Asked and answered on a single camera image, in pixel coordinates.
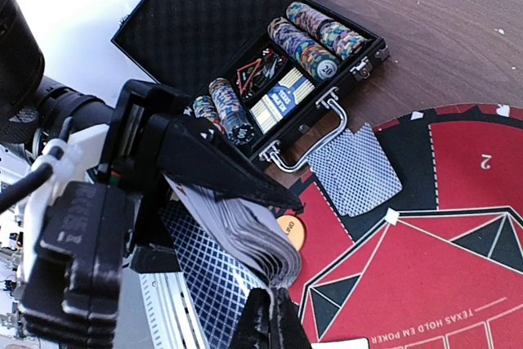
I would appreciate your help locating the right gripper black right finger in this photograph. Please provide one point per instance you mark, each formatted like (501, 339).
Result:
(290, 333)

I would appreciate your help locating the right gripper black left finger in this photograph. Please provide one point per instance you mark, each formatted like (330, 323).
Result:
(252, 330)

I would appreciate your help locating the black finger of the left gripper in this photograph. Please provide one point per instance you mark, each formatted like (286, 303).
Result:
(194, 153)

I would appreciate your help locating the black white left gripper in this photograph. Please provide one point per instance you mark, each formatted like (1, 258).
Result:
(90, 196)

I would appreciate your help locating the blue backed card deck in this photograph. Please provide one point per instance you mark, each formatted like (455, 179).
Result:
(227, 248)

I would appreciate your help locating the orange big blind button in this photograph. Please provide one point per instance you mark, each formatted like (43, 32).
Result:
(295, 230)

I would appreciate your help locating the Texas Hold'em card box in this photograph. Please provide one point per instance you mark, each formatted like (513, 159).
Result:
(281, 100)

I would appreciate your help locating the black 100 chip stack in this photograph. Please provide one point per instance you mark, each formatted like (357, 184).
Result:
(231, 113)

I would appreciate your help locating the red triangle dice pack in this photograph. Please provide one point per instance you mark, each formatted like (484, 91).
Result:
(257, 74)

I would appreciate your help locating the black poker chip case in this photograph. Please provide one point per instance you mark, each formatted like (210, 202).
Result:
(189, 43)

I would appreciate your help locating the green 20 chip stack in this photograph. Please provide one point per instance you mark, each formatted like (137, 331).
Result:
(317, 61)

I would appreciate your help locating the round red black poker mat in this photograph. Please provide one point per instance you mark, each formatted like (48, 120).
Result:
(440, 264)

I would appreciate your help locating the top multicolour chip row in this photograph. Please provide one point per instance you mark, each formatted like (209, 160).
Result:
(333, 35)

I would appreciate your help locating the chrome case handle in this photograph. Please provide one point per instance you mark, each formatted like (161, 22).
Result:
(317, 125)

